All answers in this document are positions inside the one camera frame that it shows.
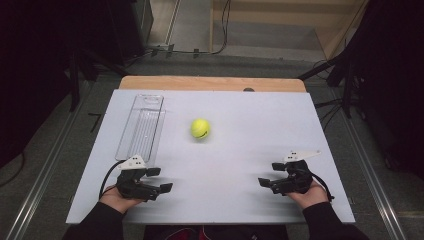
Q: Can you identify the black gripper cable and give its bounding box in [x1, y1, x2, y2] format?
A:
[311, 172, 336, 203]
[98, 159, 128, 200]

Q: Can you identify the light wooden frame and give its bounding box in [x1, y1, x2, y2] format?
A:
[208, 0, 369, 62]

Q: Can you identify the person's right hand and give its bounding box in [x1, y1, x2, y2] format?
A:
[286, 179, 330, 210]

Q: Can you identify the person's left hand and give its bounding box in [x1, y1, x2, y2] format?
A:
[99, 185, 148, 215]

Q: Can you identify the yellow tennis ball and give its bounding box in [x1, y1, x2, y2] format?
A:
[190, 118, 212, 140]

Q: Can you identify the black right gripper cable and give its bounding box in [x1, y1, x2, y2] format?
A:
[311, 172, 336, 203]

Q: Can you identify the black hanging cable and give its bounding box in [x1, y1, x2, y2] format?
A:
[196, 0, 233, 56]

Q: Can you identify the person's dark clothing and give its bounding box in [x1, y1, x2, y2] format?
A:
[143, 224, 290, 240]

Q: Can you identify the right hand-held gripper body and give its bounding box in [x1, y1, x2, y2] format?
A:
[270, 149, 322, 196]

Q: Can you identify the wooden table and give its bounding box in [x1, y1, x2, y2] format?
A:
[118, 75, 307, 93]

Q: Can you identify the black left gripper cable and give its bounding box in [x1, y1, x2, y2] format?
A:
[98, 159, 128, 200]

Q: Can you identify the dark curtain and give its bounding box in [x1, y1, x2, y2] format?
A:
[346, 0, 424, 181]
[0, 0, 149, 169]

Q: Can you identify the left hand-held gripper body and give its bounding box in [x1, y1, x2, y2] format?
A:
[114, 153, 162, 202]

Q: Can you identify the black metal stand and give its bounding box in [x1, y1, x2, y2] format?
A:
[64, 49, 132, 113]
[297, 53, 359, 119]

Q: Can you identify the clear plastic tray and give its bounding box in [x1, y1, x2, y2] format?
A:
[114, 93, 167, 168]

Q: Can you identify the metal floor rail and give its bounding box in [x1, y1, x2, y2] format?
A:
[4, 79, 96, 240]
[328, 89, 407, 240]

